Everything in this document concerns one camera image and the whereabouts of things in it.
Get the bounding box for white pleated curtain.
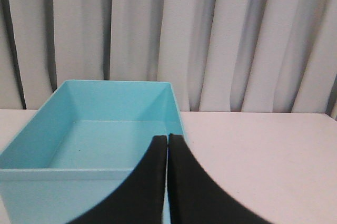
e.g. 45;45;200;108
1;0;336;118

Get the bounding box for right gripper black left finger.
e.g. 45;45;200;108
70;135;167;223

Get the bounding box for light blue plastic box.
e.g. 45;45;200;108
1;80;184;223

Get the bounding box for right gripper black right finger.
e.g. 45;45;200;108
167;134;268;223

